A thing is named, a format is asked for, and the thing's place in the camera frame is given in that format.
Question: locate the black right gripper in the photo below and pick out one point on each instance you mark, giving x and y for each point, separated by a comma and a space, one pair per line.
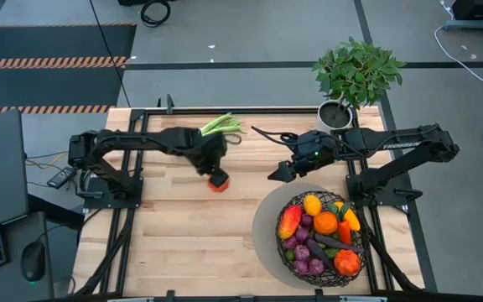
315, 151

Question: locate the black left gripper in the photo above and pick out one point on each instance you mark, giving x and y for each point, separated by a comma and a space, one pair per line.
212, 155

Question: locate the green white leek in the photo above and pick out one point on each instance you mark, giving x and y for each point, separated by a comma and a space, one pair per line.
218, 123

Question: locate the yellow lemon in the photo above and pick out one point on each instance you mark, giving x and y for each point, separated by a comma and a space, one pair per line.
312, 205

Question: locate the red yellow mango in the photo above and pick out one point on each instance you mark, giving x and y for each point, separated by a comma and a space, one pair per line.
289, 221

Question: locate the orange fruit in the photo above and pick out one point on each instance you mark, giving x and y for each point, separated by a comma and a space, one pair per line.
325, 223

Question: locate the purple grape bunch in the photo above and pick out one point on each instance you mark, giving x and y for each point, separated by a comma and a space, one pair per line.
302, 252

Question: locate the orange carrot green leaves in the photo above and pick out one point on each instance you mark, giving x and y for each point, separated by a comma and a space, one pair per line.
344, 232

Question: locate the purple eggplant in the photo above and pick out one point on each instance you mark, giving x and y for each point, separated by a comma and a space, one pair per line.
333, 243
318, 258

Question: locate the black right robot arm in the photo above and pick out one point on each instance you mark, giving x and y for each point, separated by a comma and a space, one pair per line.
392, 144

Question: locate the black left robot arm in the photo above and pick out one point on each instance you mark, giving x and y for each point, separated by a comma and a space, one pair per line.
149, 140

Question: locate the dark brown wicker basket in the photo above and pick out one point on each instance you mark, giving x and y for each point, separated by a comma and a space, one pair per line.
281, 256

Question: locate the grey round mat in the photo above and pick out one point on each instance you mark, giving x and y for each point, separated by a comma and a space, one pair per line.
264, 235

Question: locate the green potted plant white pot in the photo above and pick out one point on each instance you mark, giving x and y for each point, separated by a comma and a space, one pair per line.
356, 73

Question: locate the black power adapter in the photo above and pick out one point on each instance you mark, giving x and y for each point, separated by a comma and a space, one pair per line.
61, 177

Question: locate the black hazard striped floor mat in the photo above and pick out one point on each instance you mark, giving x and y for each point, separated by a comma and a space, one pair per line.
48, 42

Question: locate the black computer mouse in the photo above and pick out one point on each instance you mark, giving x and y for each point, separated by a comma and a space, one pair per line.
33, 260

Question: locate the black low desk top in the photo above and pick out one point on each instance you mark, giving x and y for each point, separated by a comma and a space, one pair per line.
15, 228

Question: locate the grey metal table leg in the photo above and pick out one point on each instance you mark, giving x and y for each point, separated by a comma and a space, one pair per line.
468, 26

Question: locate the black metal table frame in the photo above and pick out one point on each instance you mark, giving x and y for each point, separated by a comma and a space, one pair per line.
292, 110

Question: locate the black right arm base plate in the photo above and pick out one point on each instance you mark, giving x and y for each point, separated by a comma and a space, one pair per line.
388, 203

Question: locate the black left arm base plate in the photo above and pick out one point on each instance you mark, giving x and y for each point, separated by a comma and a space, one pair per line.
111, 204

